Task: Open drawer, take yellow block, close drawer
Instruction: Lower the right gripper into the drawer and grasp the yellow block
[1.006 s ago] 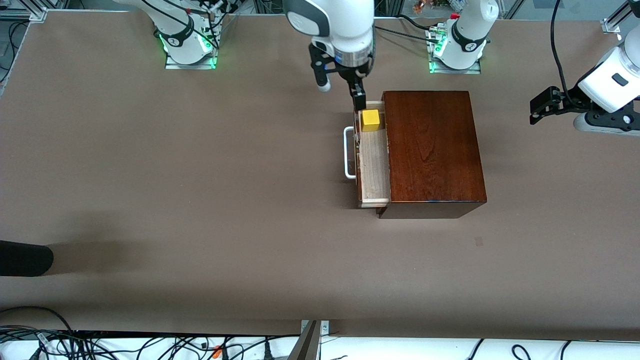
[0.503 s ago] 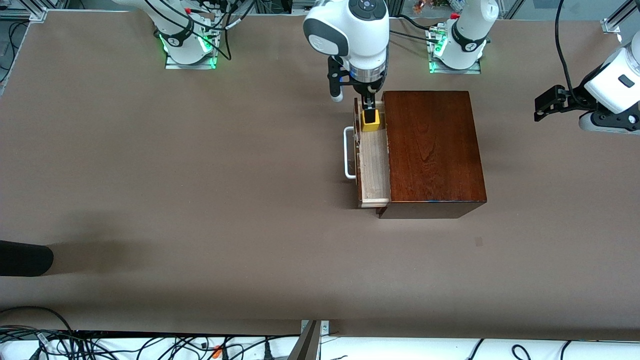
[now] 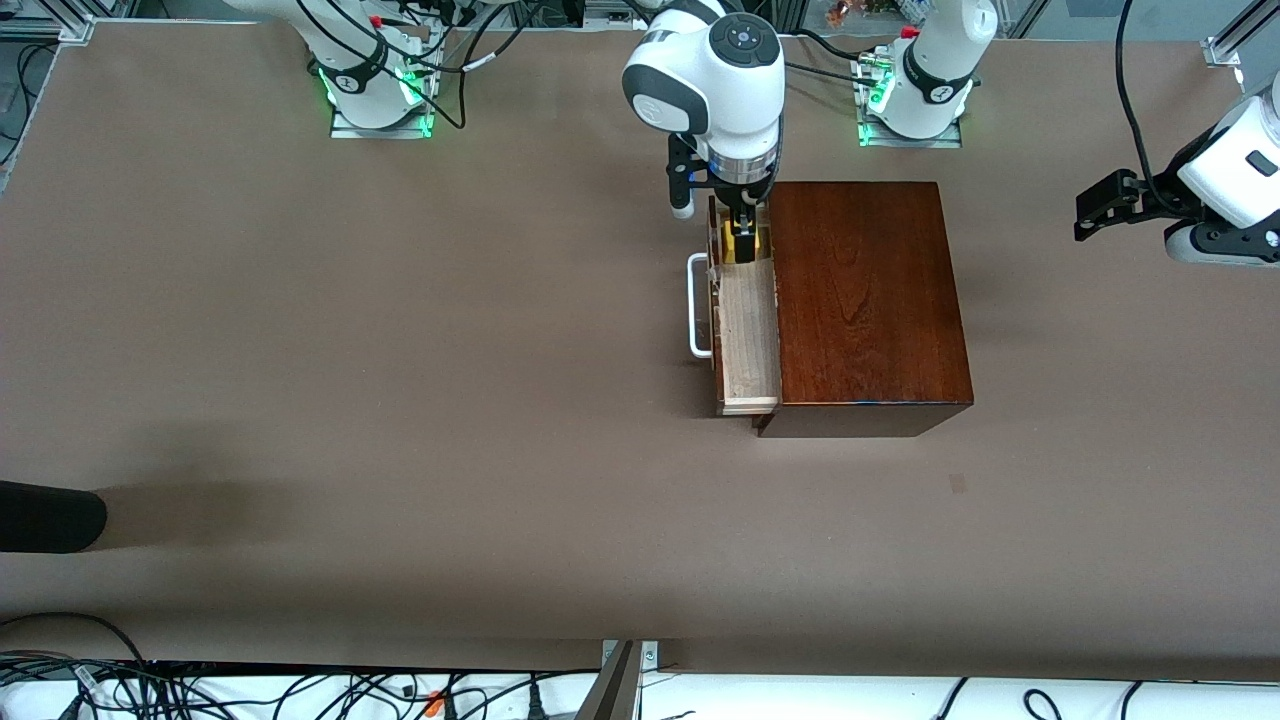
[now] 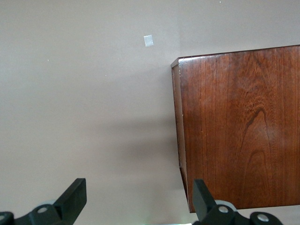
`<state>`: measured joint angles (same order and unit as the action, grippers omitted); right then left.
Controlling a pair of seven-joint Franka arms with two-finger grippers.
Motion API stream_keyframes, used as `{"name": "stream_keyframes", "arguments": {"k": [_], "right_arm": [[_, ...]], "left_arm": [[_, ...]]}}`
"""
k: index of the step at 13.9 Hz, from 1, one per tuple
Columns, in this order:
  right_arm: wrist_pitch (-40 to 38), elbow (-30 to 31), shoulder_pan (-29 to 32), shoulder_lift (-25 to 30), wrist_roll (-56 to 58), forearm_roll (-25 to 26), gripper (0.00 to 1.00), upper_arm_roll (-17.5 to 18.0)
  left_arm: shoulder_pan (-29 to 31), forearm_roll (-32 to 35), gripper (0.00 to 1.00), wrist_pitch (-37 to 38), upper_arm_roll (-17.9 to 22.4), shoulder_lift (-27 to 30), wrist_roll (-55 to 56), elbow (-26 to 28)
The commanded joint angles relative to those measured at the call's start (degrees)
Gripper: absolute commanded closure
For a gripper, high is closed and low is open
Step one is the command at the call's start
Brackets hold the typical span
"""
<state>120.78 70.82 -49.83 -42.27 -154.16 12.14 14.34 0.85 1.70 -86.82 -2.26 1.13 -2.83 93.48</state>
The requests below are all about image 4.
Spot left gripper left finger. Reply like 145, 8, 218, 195
14, 178, 88, 225

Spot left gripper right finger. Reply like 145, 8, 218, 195
192, 179, 245, 225

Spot dark brown wooden cabinet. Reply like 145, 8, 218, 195
170, 44, 300, 213

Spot brown table cover sheet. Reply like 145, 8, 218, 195
0, 0, 300, 225

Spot small grey tape patch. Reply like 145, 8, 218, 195
143, 35, 154, 48

